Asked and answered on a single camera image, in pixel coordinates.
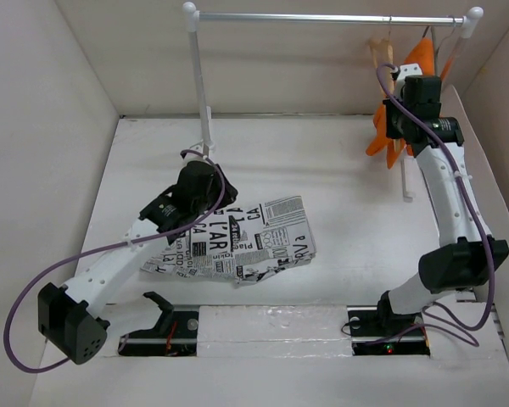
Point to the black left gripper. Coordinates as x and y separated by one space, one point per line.
229 195

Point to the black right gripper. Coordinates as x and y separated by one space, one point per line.
393 131

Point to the wooden clothes hanger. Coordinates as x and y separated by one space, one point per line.
382 52

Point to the newspaper print trousers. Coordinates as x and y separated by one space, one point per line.
245 244

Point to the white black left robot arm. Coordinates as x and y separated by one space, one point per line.
69 315

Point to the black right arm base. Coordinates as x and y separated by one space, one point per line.
370 336

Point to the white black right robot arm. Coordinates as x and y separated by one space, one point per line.
468 255

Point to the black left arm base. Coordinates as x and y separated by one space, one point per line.
173 335

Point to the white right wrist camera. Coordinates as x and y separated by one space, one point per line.
399 73

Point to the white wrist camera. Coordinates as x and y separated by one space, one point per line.
190 155
399 73

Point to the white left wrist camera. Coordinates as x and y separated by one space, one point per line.
190 155

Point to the aluminium side rail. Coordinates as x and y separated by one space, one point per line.
429 163

